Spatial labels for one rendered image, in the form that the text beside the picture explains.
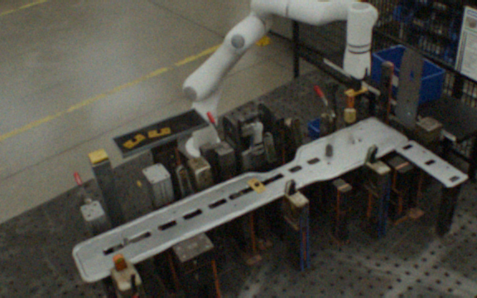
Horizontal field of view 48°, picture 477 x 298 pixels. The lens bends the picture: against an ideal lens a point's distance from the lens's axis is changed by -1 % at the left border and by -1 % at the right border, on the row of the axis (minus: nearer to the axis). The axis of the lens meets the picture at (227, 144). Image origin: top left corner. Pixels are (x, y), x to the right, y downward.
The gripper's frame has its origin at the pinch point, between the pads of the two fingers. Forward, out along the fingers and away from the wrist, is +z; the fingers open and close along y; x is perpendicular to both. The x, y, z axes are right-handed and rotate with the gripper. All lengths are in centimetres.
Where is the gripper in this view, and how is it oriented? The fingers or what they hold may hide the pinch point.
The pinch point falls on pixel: (356, 84)
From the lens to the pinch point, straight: 210.3
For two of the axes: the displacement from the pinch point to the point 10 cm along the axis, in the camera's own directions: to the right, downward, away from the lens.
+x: 8.7, -3.5, 3.4
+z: 0.9, 8.0, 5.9
